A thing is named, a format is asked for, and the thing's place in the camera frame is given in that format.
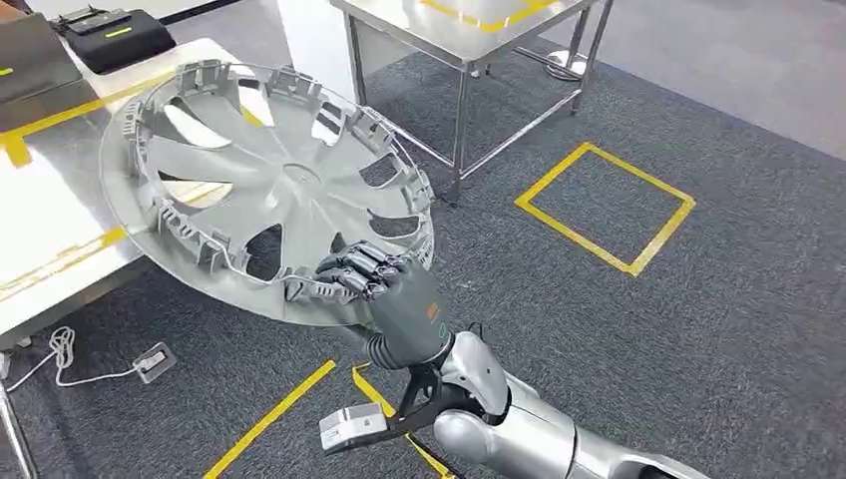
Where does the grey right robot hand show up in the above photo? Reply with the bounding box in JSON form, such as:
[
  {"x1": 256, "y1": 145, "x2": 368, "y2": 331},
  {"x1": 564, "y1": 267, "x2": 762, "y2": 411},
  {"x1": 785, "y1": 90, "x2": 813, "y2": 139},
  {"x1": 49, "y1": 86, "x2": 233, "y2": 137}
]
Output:
[{"x1": 315, "y1": 239, "x2": 457, "y2": 371}]

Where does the silver plastic hubcap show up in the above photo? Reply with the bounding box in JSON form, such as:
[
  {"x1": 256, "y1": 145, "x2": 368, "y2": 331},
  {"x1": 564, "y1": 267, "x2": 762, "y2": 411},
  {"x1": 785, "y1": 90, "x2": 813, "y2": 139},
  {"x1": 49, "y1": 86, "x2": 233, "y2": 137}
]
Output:
[{"x1": 99, "y1": 59, "x2": 436, "y2": 328}]

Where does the grey floor power socket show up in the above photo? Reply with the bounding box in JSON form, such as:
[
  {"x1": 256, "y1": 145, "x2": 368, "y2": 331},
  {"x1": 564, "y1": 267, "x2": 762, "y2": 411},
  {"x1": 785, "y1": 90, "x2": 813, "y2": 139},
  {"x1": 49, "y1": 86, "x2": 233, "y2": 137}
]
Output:
[{"x1": 131, "y1": 340, "x2": 179, "y2": 385}]

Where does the white pillar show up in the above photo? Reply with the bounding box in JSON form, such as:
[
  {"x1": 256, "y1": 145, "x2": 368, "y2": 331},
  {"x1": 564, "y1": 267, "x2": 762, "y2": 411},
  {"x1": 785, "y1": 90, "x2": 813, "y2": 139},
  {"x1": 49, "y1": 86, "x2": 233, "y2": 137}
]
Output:
[{"x1": 275, "y1": 0, "x2": 363, "y2": 105}]

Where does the round metal stand base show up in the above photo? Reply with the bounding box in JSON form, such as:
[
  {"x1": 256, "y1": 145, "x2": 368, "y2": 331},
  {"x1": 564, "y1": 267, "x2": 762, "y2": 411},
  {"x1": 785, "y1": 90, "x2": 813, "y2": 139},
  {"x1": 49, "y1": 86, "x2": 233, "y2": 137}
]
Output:
[{"x1": 544, "y1": 49, "x2": 590, "y2": 83}]

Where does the steel workbench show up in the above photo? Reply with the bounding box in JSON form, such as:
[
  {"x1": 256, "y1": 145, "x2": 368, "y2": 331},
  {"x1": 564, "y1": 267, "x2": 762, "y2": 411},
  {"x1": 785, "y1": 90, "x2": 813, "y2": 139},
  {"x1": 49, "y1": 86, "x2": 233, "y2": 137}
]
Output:
[{"x1": 0, "y1": 37, "x2": 282, "y2": 479}]

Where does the black label printer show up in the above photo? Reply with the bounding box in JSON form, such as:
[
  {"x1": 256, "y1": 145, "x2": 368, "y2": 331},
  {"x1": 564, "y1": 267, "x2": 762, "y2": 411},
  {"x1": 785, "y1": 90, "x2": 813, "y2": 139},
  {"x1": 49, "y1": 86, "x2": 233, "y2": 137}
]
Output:
[{"x1": 51, "y1": 5, "x2": 178, "y2": 75}]

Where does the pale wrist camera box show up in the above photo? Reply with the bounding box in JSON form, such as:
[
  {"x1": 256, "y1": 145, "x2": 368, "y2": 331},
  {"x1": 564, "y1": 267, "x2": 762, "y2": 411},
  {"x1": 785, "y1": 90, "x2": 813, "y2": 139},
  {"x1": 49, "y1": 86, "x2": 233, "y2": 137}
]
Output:
[{"x1": 318, "y1": 401, "x2": 398, "y2": 456}]

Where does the steel frame table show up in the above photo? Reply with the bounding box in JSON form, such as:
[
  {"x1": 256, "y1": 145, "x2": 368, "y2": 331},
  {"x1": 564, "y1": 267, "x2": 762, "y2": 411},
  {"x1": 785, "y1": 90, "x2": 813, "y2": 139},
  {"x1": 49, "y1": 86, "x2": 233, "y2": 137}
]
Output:
[{"x1": 328, "y1": 0, "x2": 616, "y2": 208}]

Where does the white power cable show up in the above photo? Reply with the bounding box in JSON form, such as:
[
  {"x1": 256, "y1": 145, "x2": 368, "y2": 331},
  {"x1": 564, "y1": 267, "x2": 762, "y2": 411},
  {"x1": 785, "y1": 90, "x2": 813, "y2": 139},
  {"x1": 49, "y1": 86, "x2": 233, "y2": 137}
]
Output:
[{"x1": 5, "y1": 326, "x2": 139, "y2": 392}]

